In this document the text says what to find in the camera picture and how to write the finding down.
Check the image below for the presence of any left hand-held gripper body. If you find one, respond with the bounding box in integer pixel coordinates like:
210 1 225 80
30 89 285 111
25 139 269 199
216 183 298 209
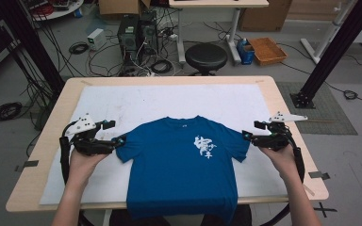
59 113 117 156

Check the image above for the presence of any white metal stand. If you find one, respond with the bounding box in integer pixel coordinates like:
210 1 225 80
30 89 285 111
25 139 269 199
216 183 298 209
300 0 356 65

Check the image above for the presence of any grey tape piece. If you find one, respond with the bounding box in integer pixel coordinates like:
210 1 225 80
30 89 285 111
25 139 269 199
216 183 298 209
14 159 40 173
307 170 331 181

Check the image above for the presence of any person's right hand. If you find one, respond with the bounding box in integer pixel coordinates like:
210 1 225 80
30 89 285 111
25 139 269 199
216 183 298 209
258 144 298 183

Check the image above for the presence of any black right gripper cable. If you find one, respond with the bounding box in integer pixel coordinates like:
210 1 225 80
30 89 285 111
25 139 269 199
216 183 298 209
290 131 306 184

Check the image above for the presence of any coiled black cable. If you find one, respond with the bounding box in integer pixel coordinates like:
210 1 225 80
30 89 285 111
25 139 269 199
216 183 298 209
150 58 174 75
342 89 359 101
0 101 24 123
68 40 91 56

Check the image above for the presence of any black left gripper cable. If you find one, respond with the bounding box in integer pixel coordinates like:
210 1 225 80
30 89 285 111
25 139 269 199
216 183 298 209
58 135 72 186

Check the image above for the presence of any black computer tower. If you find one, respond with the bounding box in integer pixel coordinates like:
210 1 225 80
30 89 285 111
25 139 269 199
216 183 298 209
117 13 141 62
138 10 160 57

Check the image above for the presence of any blue box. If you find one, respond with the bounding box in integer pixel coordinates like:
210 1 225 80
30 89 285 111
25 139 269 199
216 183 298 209
236 38 255 66

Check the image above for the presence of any round white table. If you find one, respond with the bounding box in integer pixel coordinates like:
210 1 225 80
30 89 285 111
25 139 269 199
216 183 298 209
21 0 85 22

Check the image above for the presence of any white desk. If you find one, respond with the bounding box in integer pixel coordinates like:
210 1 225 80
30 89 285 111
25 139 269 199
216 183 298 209
168 0 270 66

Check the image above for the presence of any person's left hand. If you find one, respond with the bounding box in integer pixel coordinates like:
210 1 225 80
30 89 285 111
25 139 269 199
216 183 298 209
67 149 109 185

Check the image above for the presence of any black frame post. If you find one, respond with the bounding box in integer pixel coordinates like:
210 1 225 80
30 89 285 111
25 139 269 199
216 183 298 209
0 0 66 96
289 0 362 110

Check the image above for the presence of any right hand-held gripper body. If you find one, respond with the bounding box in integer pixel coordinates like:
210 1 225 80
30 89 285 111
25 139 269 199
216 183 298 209
250 111 308 153

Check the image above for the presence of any black round stool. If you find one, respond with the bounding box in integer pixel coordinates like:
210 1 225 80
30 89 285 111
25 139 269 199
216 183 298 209
184 42 229 77

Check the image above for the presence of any blue t-shirt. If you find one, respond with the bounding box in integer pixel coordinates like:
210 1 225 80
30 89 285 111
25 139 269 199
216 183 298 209
115 115 252 225

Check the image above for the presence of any orange basket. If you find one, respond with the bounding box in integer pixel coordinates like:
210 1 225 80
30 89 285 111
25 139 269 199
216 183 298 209
248 37 288 67

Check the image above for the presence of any white table mat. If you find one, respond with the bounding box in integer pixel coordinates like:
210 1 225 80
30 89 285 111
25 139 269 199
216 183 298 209
39 84 288 205

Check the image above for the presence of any person's dark clothing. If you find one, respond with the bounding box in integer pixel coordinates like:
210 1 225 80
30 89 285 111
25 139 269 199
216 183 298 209
108 204 253 226

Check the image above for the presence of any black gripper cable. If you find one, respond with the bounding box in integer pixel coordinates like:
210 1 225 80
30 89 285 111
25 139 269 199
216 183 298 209
290 131 306 184
58 135 72 186

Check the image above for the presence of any white power supply box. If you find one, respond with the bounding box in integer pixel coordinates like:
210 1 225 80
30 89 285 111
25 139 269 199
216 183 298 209
86 27 107 52

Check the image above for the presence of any large cardboard box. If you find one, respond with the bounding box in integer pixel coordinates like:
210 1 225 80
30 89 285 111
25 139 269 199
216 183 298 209
238 0 294 33

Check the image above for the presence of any grey floor mat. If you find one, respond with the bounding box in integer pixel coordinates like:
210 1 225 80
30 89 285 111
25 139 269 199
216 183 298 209
275 81 358 137

